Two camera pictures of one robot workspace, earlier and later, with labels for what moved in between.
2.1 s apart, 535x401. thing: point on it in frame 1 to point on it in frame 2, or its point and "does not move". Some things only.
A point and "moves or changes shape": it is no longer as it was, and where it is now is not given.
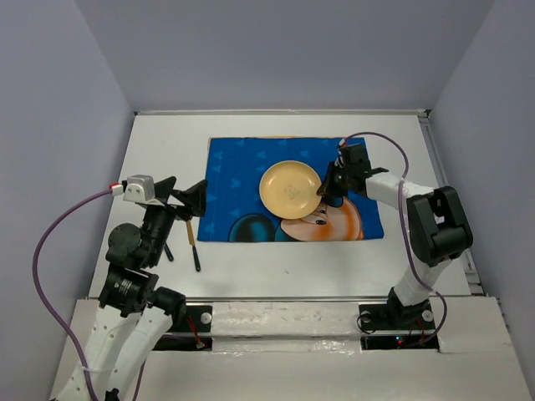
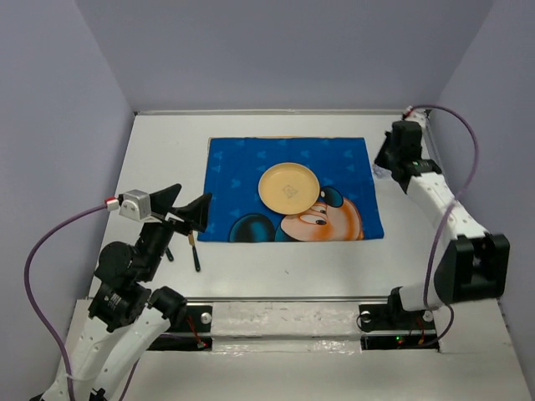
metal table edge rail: [426, 113] does not move
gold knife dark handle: [191, 241] does not move
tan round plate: [287, 190] moves or changes shape
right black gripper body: [349, 175] to [388, 154]
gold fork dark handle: [169, 254] does not move
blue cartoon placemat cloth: [234, 210] does not move
